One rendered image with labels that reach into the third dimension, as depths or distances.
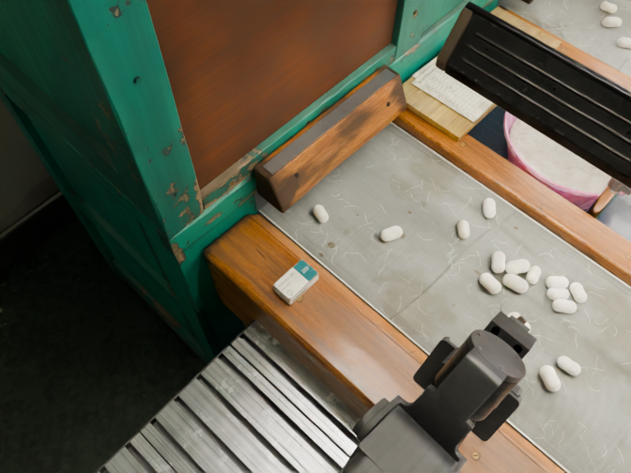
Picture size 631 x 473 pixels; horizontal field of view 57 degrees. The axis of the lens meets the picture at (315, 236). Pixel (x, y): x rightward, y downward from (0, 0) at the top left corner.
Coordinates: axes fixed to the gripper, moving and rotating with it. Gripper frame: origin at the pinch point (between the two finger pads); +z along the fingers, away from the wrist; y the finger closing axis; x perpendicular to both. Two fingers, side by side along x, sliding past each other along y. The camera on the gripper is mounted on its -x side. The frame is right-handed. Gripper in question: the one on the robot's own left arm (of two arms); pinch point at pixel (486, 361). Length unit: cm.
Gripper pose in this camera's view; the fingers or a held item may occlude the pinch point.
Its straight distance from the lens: 74.4
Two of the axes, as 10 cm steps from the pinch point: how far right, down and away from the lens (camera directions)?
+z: 5.3, -1.5, 8.4
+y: -7.2, -6.0, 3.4
